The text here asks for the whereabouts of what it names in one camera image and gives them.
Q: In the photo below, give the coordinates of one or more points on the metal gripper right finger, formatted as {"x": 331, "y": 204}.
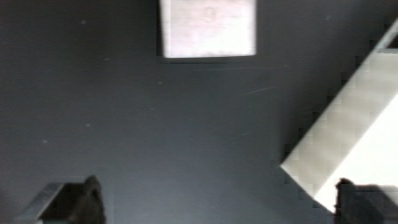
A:
{"x": 367, "y": 203}

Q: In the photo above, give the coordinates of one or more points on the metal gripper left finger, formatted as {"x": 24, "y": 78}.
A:
{"x": 66, "y": 204}

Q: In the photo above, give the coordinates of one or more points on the white leg with tag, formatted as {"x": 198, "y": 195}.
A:
{"x": 209, "y": 28}

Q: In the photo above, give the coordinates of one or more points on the white right fence bar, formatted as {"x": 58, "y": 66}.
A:
{"x": 349, "y": 147}

